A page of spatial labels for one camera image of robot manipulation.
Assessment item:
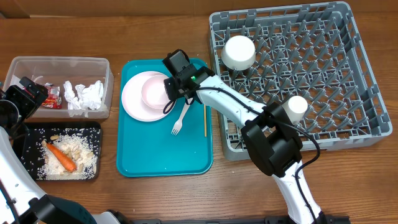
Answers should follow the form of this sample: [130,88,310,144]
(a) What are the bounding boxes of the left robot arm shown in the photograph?
[1,77,123,224]

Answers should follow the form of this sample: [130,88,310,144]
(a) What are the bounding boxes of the white plastic fork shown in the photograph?
[171,103,190,136]

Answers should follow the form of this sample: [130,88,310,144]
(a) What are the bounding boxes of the white bowl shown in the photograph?
[221,35,256,71]

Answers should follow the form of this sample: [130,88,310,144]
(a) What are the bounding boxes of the white paper cup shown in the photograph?
[282,96,308,124]

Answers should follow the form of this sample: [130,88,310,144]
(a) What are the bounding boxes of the white tissue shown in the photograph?
[63,81,80,110]
[75,80,104,110]

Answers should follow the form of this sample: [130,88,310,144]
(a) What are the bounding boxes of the grey dishwasher rack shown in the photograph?
[209,1,392,150]

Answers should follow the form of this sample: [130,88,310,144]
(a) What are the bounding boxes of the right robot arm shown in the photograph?
[162,49,326,223]

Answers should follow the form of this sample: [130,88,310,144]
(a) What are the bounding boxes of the orange carrot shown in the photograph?
[46,144,77,172]

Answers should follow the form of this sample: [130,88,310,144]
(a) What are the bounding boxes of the pink bowl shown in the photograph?
[141,75,169,110]

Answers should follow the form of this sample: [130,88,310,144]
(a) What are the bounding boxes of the black plastic tray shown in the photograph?
[12,121,103,180]

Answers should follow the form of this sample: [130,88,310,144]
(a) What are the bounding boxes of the clear plastic bin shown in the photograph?
[2,56,114,119]

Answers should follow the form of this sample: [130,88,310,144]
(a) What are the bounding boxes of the food scraps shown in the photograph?
[21,128,102,180]

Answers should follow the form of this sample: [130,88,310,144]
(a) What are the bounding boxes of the red snack wrapper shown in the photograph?
[42,83,62,110]

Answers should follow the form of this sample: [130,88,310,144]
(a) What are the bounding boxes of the teal serving tray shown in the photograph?
[116,59,213,177]

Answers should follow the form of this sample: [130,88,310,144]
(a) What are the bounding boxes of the wooden chopstick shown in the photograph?
[203,105,207,138]

